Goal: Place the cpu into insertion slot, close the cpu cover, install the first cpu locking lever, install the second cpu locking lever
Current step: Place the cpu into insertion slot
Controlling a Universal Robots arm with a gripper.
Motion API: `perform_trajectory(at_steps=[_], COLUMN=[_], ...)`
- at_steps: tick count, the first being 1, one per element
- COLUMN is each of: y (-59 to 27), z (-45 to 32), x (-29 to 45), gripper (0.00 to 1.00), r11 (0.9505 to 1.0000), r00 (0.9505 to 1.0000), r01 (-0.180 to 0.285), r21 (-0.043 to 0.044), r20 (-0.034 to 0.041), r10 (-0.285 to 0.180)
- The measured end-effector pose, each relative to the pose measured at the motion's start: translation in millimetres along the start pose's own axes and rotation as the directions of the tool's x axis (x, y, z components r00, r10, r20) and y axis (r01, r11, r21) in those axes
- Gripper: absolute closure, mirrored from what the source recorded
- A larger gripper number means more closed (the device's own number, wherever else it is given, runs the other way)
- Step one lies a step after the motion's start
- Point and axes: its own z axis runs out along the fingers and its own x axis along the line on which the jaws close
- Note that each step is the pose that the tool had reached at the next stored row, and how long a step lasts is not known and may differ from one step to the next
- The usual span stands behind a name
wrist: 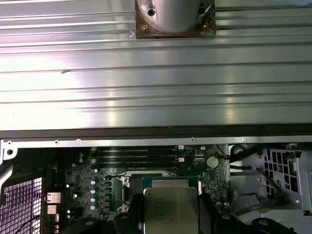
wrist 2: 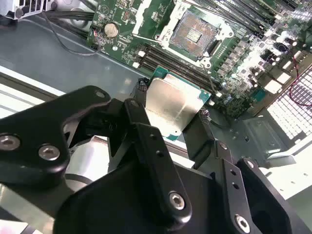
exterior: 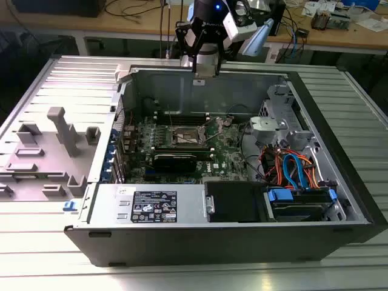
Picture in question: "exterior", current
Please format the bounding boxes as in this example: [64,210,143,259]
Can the black graphics card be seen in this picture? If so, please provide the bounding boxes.
[150,153,198,174]

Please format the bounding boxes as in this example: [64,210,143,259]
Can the orange flat wire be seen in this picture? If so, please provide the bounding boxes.
[302,155,321,189]

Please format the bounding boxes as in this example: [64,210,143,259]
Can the white paper sheets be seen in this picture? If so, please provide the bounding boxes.
[354,16,388,33]

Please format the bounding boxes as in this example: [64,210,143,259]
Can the silver metal bracket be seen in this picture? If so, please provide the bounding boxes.
[249,116,289,144]

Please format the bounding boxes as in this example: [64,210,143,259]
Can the blue flat wire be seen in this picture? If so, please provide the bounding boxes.
[281,153,307,190]

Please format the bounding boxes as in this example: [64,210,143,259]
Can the grey circuit board unit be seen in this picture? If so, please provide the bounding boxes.
[330,8,353,30]

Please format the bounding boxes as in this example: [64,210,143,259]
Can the blue cable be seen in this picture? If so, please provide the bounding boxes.
[289,26,300,59]

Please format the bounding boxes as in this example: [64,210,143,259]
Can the metal heat sink cooler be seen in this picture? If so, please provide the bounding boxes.
[312,8,332,31]

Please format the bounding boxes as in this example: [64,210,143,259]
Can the black monitor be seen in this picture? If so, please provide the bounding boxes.
[13,0,107,18]

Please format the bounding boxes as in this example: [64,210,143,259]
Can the red orange wire bundle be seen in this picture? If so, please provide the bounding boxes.
[261,147,286,183]

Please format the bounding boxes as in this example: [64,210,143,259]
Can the silver power supply box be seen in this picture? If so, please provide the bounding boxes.
[87,183,210,226]

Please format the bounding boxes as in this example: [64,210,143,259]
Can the green motherboard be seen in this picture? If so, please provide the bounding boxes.
[124,112,252,186]

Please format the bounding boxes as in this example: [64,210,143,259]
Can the tall black box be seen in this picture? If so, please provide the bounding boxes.
[268,0,286,37]

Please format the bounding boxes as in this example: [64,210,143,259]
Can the CPU socket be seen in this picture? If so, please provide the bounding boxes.
[172,126,202,146]

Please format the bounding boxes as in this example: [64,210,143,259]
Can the wooden desk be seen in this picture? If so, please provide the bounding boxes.
[0,0,388,56]

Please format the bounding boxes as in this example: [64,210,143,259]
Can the black PC case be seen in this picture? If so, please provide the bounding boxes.
[63,62,388,267]

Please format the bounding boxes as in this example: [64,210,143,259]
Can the silver disk bay cage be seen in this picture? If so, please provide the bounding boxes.
[259,84,300,122]

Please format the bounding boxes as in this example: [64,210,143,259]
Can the black drive bay cover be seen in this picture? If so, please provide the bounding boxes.
[204,181,268,224]

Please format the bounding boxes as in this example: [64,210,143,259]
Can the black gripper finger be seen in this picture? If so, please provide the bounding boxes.
[175,18,207,74]
[208,29,229,76]

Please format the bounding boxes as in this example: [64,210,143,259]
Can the hard disk in blue carrier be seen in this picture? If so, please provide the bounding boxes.
[266,187,340,222]

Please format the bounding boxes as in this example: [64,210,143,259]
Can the grey parts rack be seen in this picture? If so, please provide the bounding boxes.
[0,106,101,202]

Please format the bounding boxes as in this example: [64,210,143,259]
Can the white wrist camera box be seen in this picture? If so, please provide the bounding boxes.
[222,11,259,42]

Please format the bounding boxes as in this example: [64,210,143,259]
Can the black printed label sticker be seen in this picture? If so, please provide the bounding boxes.
[130,190,178,224]

